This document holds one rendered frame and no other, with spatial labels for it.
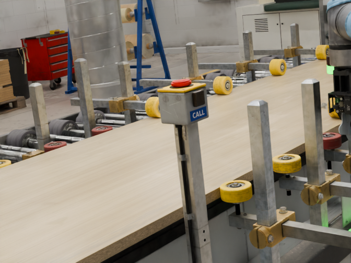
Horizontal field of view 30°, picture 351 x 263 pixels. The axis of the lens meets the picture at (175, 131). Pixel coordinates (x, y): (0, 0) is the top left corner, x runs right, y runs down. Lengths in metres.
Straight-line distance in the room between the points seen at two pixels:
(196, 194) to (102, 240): 0.24
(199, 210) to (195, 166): 0.09
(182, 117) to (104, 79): 4.42
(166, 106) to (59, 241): 0.40
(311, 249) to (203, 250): 0.48
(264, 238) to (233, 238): 0.30
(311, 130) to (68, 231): 0.67
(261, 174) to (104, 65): 4.20
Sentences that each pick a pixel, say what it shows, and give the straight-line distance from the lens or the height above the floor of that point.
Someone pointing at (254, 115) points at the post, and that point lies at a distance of 1.50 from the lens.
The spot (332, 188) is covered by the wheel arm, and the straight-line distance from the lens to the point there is 1.80.
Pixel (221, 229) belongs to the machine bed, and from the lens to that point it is 1.79.
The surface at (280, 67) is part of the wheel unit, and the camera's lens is 3.28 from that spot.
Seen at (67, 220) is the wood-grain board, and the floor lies 0.90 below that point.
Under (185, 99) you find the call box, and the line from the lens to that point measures 1.24.
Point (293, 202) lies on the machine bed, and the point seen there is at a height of 0.70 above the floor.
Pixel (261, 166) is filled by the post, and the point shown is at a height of 0.99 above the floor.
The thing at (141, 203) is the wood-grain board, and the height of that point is 0.90.
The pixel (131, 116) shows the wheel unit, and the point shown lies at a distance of 2.74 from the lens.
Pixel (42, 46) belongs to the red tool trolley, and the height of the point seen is 0.67.
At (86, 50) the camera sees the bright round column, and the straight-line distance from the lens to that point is 5.65.
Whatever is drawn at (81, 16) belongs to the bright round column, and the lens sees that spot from 5.63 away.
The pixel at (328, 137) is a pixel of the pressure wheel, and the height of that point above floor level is 0.91.
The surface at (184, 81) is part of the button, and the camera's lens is 1.27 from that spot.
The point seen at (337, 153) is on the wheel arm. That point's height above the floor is 0.86.
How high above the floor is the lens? 1.43
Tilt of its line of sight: 13 degrees down
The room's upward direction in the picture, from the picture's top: 6 degrees counter-clockwise
